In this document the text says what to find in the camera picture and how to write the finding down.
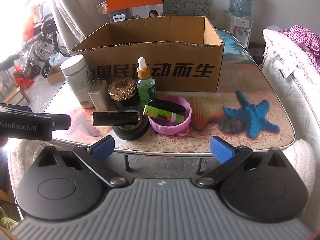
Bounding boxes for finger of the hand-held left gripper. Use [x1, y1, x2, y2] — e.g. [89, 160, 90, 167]
[51, 114, 72, 131]

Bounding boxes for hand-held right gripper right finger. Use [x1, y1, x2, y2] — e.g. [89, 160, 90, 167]
[196, 135, 288, 188]

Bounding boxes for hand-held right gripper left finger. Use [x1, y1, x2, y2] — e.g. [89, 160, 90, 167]
[37, 135, 129, 188]

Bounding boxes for black tape roll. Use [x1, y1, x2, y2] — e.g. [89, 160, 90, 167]
[111, 109, 150, 140]

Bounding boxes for black cylindrical tube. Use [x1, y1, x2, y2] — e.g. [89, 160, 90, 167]
[92, 110, 143, 127]

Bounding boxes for white charger plug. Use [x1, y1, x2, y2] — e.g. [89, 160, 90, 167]
[88, 79, 109, 112]

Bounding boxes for pink plastic bowl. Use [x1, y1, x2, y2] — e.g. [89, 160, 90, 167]
[148, 95, 192, 137]

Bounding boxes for black jar with gold lid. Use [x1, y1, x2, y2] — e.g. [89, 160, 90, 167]
[108, 77, 140, 109]

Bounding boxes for green glue stick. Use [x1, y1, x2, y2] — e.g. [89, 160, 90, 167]
[142, 105, 185, 123]

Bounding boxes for green dropper bottle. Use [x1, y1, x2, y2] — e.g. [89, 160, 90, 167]
[136, 57, 157, 105]

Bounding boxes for brown cardboard box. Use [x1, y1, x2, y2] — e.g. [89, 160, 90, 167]
[69, 16, 225, 93]

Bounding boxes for wooden stool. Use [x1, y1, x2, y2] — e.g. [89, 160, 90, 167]
[0, 85, 30, 103]

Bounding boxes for white lidded supplement bottle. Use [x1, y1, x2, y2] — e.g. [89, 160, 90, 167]
[60, 54, 97, 109]

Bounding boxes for small open cardboard box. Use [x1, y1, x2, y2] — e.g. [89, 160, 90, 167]
[47, 65, 67, 85]

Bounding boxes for red bag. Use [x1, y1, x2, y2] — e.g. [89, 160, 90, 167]
[14, 66, 35, 89]

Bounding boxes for black seat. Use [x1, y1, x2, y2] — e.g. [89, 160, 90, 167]
[0, 54, 20, 71]

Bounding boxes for wheelchair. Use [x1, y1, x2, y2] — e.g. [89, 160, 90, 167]
[19, 1, 70, 78]

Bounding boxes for white mattress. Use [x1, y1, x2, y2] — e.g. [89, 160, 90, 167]
[260, 27, 320, 155]

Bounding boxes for green shaggy mat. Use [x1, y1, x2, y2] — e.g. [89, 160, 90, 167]
[0, 206, 18, 230]

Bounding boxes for orange bag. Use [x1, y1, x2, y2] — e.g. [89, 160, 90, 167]
[23, 11, 42, 42]

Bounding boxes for white paper label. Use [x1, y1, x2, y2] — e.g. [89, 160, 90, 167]
[274, 55, 297, 78]

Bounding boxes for beige curtain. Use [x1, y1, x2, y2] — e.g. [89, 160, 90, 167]
[51, 0, 110, 53]

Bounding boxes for white water dispenser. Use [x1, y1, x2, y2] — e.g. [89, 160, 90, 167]
[226, 12, 253, 49]

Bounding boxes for crumpled brown paper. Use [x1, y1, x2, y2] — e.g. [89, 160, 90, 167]
[94, 1, 110, 15]

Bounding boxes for pink checkered cloth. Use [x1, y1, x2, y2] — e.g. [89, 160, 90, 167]
[282, 25, 320, 73]

